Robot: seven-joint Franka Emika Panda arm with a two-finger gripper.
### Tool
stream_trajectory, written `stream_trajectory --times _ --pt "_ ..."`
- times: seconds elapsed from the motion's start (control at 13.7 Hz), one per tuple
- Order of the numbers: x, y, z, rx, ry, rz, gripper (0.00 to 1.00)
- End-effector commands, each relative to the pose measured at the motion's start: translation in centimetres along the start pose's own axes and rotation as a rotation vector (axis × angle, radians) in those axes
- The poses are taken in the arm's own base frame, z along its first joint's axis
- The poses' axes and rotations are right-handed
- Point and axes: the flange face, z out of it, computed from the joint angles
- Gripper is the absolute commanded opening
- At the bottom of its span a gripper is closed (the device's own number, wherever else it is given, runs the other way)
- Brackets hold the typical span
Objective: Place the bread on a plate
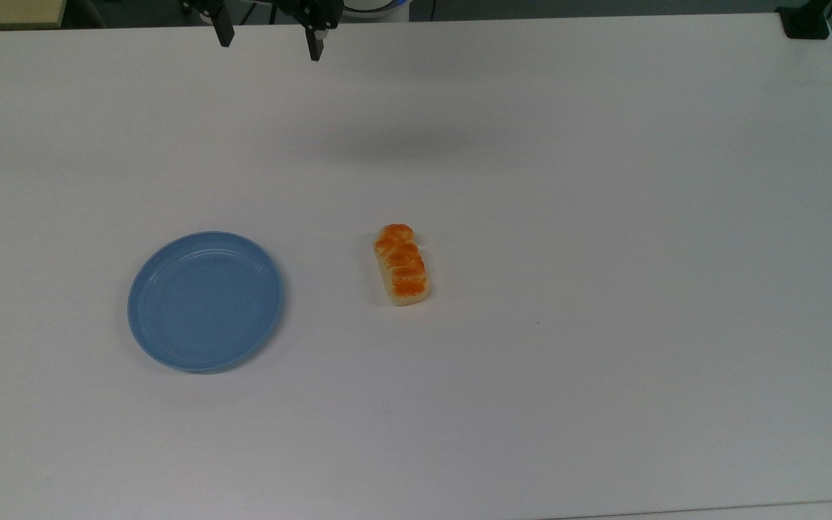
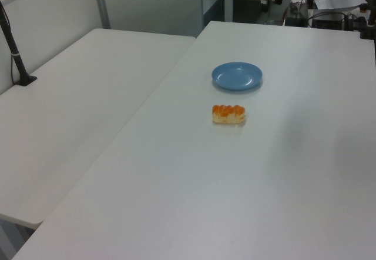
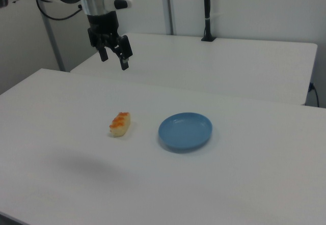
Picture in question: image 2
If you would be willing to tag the orange glazed bread loaf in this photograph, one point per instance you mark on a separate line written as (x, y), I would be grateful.
(228, 114)

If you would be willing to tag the blue round plate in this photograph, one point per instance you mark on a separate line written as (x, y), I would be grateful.
(236, 76)

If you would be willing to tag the black electronics box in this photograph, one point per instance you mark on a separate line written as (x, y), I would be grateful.
(327, 20)

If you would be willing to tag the small black device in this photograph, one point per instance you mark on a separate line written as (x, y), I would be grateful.
(296, 17)

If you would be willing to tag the black clamp mount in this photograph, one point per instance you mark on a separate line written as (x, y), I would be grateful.
(365, 27)

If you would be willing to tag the black camera stand pole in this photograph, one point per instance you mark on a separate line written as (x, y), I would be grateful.
(14, 57)

